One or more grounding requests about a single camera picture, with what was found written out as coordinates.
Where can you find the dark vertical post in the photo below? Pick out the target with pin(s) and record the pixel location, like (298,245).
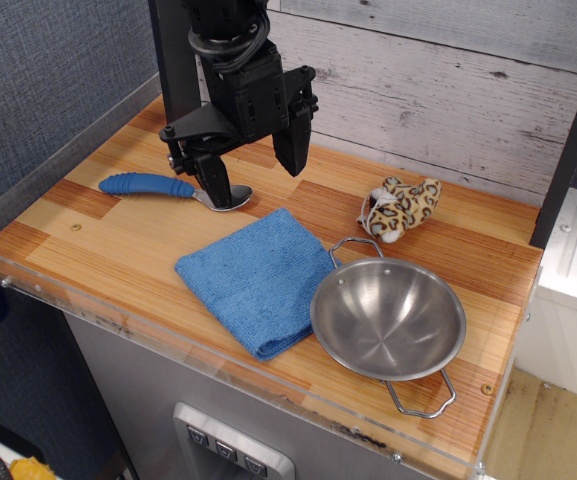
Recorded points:
(557,191)
(177,63)

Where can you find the blue handled metal spoon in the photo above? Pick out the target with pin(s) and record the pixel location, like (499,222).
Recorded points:
(144,183)

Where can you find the blue towel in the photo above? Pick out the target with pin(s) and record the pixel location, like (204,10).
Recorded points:
(259,282)

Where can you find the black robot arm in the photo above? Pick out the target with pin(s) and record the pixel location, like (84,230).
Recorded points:
(228,33)

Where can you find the clear acrylic table guard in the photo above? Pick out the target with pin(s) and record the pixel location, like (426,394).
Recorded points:
(151,344)

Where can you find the white grooved side cabinet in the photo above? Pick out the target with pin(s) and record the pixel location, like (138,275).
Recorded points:
(547,342)

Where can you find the dark right vertical post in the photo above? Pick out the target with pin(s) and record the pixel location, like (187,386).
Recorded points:
(557,191)

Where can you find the yellow object at bottom left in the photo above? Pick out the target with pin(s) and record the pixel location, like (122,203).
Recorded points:
(30,469)

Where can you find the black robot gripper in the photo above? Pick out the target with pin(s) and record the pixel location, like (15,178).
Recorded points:
(258,100)

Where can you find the leopard print plush toy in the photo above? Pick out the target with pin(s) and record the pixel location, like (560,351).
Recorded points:
(394,208)

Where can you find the stainless steel bowl with handles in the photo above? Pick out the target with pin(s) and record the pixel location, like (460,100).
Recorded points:
(390,320)

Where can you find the dark left vertical post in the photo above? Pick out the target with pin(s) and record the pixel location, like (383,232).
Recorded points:
(177,63)

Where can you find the silver dispenser button panel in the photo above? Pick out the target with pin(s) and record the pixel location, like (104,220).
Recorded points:
(230,444)

